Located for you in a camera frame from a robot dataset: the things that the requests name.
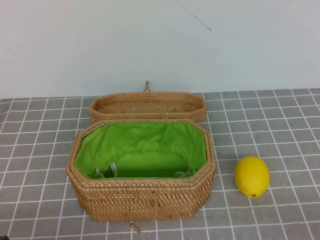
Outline yellow lemon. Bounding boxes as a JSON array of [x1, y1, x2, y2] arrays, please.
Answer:
[[234, 155, 271, 199]]

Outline woven rattan basket lid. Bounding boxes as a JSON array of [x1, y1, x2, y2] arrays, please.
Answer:
[[89, 80, 208, 124]]

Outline green fabric basket liner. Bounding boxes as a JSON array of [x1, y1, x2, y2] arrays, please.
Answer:
[[74, 121, 207, 180]]

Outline woven rattan basket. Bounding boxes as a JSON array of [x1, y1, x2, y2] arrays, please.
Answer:
[[66, 118, 217, 223]]

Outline grey white checked tablecloth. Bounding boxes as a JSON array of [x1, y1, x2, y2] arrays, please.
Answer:
[[0, 87, 320, 240]]

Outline white drawstring cord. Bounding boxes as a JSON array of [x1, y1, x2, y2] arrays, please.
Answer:
[[174, 169, 196, 179], [93, 161, 119, 180]]

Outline tan cord with wooden toggle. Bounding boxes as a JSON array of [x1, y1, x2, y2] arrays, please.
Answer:
[[129, 193, 158, 230]]

